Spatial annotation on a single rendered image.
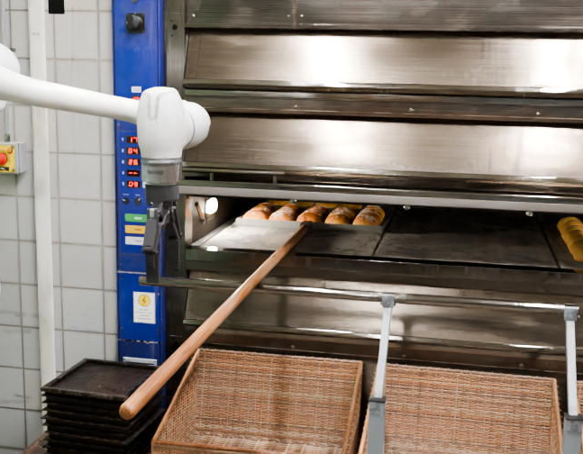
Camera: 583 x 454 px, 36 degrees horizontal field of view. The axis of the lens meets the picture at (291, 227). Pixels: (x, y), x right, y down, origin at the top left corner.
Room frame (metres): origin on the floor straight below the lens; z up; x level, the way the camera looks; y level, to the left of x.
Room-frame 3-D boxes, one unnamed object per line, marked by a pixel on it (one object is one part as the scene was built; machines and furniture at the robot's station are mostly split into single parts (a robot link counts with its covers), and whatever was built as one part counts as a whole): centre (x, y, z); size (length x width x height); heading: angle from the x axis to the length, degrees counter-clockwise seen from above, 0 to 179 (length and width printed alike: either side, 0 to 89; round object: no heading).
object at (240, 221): (3.39, -0.10, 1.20); 0.55 x 0.36 x 0.03; 79
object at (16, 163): (2.92, 0.94, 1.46); 0.10 x 0.07 x 0.10; 79
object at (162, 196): (1.97, 0.29, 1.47); 0.08 x 0.07 x 0.09; 169
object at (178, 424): (2.52, 0.07, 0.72); 0.56 x 0.49 x 0.28; 80
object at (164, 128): (1.98, 0.29, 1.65); 0.13 x 0.11 x 0.16; 167
